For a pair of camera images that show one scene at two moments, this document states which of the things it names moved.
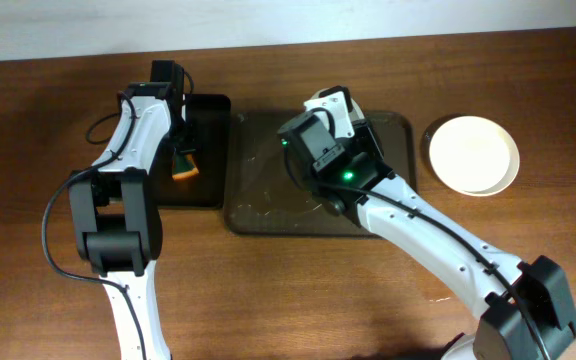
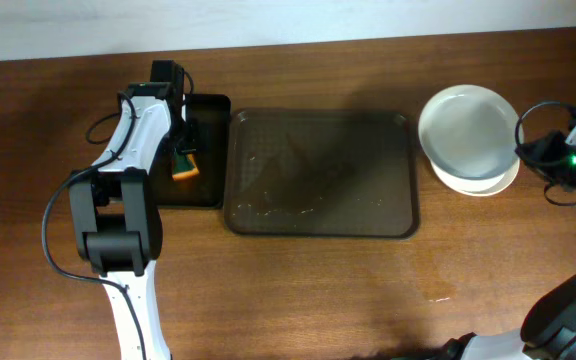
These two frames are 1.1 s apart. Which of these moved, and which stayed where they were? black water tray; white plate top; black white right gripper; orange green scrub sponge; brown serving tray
Moved: black white right gripper
Stayed: black water tray; white plate top; brown serving tray; orange green scrub sponge
